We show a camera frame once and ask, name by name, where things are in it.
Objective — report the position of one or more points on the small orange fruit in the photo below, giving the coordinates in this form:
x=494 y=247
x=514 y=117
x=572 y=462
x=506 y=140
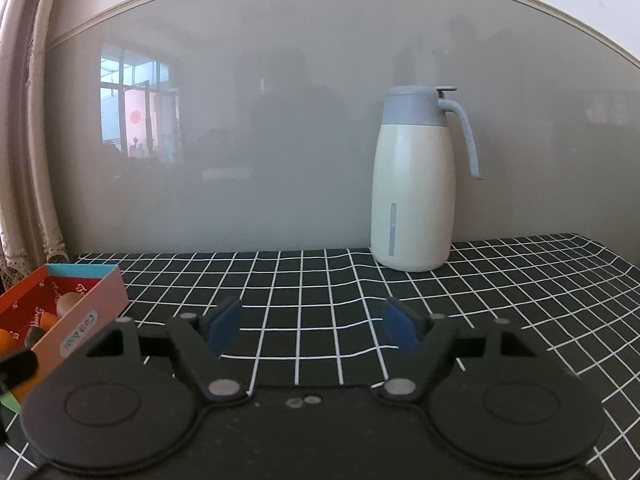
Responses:
x=48 y=321

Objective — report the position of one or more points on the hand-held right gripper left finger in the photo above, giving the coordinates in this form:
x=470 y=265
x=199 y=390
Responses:
x=225 y=325

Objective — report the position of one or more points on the brown rough fruit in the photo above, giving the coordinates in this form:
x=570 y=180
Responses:
x=35 y=337

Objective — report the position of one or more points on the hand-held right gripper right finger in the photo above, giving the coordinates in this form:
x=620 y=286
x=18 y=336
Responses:
x=400 y=327

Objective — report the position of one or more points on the colourful cardboard box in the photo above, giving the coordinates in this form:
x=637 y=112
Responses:
x=95 y=310

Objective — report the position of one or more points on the beige round fruit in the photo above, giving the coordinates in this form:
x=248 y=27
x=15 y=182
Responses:
x=69 y=304

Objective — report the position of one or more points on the white blue thermos jug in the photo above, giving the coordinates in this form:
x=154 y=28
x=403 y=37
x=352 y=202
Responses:
x=412 y=185

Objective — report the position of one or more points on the beige lace-trimmed curtain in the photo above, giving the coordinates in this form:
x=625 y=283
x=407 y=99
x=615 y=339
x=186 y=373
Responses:
x=25 y=160

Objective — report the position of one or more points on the black white checked tablecloth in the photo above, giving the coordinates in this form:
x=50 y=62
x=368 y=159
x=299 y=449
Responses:
x=300 y=285

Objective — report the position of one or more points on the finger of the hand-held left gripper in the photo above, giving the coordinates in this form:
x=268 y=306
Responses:
x=20 y=367

